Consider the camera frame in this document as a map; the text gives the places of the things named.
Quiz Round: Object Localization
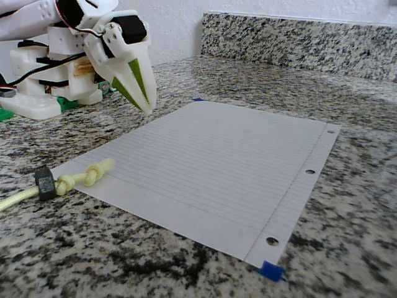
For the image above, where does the black hex nut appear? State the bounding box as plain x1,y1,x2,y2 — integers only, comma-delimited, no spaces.
33,166,58,201

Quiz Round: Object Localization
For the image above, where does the yellow knotted rope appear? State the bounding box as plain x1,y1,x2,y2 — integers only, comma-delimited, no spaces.
0,157,116,212

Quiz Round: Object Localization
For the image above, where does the light wooden block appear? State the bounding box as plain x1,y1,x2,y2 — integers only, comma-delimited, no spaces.
73,61,94,77

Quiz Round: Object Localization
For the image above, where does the lined paper sheet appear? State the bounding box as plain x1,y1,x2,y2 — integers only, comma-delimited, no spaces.
51,101,342,268

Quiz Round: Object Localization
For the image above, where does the speckled granite backsplash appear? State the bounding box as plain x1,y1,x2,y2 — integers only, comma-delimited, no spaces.
200,11,397,83

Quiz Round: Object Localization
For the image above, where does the green clamp with metal ring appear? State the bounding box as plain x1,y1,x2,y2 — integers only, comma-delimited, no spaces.
98,80,117,94

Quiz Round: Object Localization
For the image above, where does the black motor cable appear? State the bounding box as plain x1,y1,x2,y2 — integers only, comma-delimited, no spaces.
6,52,87,88

